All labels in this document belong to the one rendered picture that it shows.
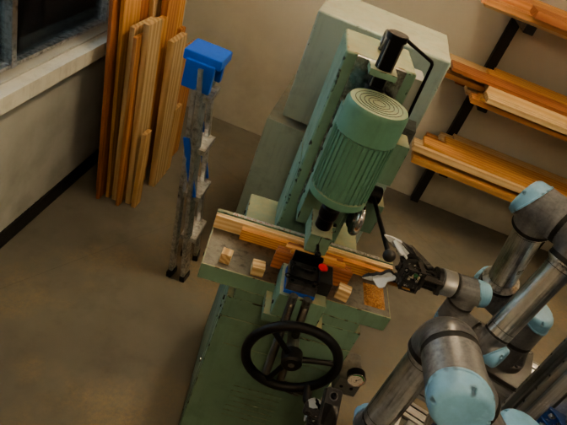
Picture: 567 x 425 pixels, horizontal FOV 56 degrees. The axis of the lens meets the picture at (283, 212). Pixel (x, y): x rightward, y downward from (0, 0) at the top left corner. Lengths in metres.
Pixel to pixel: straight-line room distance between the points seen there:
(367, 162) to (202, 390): 1.05
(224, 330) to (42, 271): 1.22
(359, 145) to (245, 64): 2.71
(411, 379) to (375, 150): 0.58
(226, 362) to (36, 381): 0.82
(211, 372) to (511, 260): 1.04
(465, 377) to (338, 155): 0.69
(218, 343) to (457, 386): 0.99
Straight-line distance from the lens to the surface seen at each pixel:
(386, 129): 1.40
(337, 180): 1.47
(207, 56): 2.20
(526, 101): 3.52
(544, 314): 1.86
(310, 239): 1.63
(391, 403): 1.30
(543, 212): 1.54
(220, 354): 1.86
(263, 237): 1.69
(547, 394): 1.64
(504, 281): 1.79
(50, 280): 2.71
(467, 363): 1.05
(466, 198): 4.31
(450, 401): 1.03
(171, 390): 2.39
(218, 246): 1.65
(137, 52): 2.72
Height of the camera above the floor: 1.97
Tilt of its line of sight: 35 degrees down
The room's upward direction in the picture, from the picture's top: 22 degrees clockwise
